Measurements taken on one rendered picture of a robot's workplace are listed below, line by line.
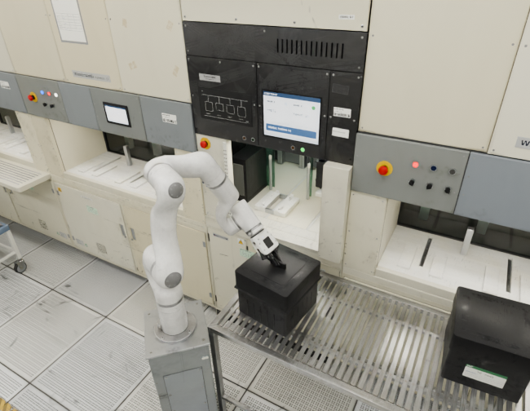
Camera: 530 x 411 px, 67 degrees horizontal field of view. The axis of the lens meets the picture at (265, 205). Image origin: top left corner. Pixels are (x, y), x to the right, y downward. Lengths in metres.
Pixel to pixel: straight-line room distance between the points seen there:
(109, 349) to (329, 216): 1.79
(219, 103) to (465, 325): 1.44
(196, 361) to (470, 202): 1.35
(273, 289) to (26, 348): 2.01
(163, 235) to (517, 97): 1.34
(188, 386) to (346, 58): 1.61
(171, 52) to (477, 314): 1.79
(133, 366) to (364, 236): 1.70
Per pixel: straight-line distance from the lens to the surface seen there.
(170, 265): 1.61
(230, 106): 2.01
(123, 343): 3.00
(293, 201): 2.48
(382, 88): 1.69
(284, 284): 1.73
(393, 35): 1.64
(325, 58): 1.73
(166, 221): 1.54
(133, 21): 2.29
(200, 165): 1.51
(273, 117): 1.89
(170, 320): 1.84
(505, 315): 1.83
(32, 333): 3.34
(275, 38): 1.81
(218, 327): 1.92
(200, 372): 2.02
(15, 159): 3.86
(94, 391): 2.83
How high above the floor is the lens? 2.20
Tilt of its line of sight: 32 degrees down
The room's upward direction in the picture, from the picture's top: 1 degrees counter-clockwise
